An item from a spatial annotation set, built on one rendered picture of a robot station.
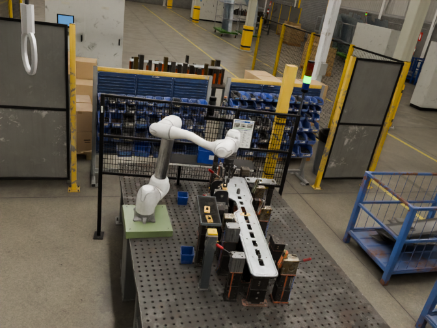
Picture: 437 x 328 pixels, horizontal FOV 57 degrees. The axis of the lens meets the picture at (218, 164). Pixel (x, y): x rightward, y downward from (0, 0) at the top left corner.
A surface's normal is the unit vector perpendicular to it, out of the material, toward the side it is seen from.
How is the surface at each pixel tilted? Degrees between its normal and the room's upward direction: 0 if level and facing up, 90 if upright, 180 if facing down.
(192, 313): 0
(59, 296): 0
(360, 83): 90
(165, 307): 0
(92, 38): 90
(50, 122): 90
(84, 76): 90
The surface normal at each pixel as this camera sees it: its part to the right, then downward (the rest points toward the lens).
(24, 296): 0.14, -0.90
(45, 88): 0.28, 0.45
